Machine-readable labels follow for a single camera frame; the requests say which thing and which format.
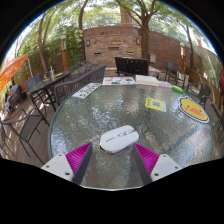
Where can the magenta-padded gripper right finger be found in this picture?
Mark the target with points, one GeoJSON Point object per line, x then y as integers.
{"type": "Point", "coordinates": [165, 165]}

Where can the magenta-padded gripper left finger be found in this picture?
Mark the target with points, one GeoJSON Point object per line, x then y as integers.
{"type": "Point", "coordinates": [60, 165]}

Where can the white computer mouse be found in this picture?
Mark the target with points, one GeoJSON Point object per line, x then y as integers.
{"type": "Point", "coordinates": [118, 138]}

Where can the yellow duck mouse pad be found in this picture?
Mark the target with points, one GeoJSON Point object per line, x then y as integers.
{"type": "Point", "coordinates": [193, 109]}

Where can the yellow square card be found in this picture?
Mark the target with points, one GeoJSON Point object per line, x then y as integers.
{"type": "Point", "coordinates": [155, 104]}

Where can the green tissue pack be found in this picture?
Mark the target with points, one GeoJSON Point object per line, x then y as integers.
{"type": "Point", "coordinates": [178, 89]}

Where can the white card with black print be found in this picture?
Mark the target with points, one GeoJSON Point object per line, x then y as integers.
{"type": "Point", "coordinates": [86, 90]}

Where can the thin pale pink book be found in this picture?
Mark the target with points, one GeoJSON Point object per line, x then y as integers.
{"type": "Point", "coordinates": [165, 84]}

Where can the dark round side table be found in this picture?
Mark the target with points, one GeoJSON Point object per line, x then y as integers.
{"type": "Point", "coordinates": [46, 83]}

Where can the white paper sign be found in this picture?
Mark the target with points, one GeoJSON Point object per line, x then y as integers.
{"type": "Point", "coordinates": [185, 80]}

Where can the colourful printed leaflet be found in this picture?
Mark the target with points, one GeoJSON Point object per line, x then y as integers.
{"type": "Point", "coordinates": [118, 81]}

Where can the closed dark red umbrella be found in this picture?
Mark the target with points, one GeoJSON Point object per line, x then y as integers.
{"type": "Point", "coordinates": [222, 80]}

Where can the black slatted armchair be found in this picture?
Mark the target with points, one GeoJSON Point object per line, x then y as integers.
{"type": "Point", "coordinates": [131, 66]}

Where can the orange patio umbrella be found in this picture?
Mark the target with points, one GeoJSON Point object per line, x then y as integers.
{"type": "Point", "coordinates": [11, 70]}

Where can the twin-trunk tree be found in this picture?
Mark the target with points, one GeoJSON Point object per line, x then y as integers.
{"type": "Point", "coordinates": [41, 50]}

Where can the thin straight tree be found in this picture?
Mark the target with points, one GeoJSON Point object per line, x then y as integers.
{"type": "Point", "coordinates": [190, 46]}

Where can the forked tree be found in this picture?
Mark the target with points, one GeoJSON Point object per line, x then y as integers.
{"type": "Point", "coordinates": [145, 36]}

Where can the slender curved tree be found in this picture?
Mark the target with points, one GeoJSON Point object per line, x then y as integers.
{"type": "Point", "coordinates": [81, 23]}

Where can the grey wall utility box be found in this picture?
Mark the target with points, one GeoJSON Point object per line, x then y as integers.
{"type": "Point", "coordinates": [152, 58]}

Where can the orange garden lamp post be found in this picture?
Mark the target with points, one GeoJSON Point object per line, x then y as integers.
{"type": "Point", "coordinates": [64, 53]}
{"type": "Point", "coordinates": [182, 58]}

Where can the black wall lantern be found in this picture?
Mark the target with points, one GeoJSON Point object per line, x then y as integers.
{"type": "Point", "coordinates": [88, 43]}
{"type": "Point", "coordinates": [138, 41]}

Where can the stone brick wall fountain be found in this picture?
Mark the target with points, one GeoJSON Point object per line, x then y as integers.
{"type": "Point", "coordinates": [110, 45]}

